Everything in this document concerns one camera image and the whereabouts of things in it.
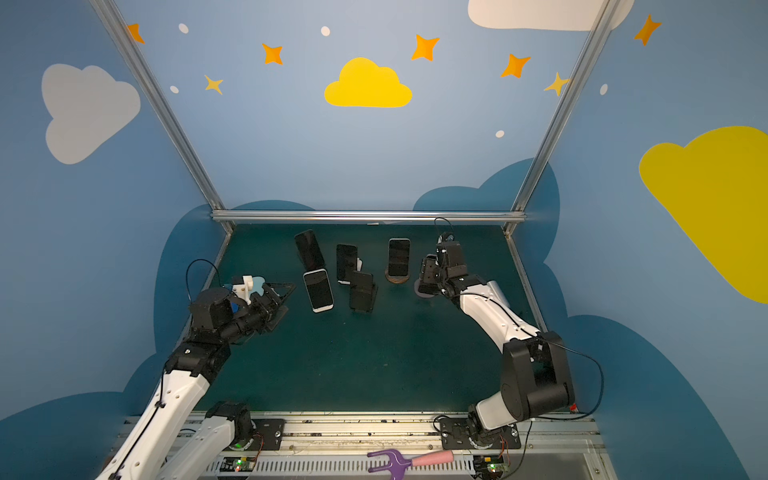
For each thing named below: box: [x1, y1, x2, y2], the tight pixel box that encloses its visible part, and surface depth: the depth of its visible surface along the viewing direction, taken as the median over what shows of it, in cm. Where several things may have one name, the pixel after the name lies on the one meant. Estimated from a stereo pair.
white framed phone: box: [303, 268, 334, 313], surface depth 96 cm
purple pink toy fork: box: [367, 449, 455, 480], surface depth 72 cm
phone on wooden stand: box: [388, 238, 411, 277], surface depth 100 cm
